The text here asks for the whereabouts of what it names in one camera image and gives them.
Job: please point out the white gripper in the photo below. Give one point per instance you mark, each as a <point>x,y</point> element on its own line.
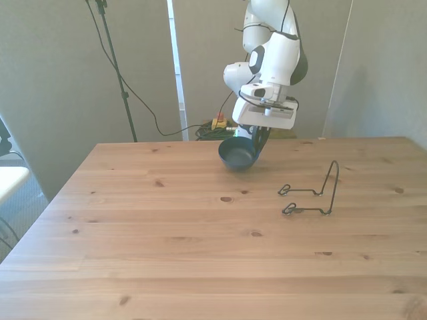
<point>257,115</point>

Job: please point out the blue plastic bowl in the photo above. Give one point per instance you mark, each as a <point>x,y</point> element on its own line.
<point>237,156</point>

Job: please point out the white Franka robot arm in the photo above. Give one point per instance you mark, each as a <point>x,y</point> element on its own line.
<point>280,60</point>

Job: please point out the white side table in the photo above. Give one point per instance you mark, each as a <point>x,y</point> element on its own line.
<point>10,181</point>

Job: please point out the black device beside table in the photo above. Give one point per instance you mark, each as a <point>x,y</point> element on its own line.
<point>4,138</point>

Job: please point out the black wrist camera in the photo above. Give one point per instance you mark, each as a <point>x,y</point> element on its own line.
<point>277,106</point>

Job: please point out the white partition frame strip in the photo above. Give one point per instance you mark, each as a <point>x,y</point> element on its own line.
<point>178,73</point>

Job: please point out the black camera tripod stand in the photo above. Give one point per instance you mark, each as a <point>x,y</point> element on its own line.
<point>115,66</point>

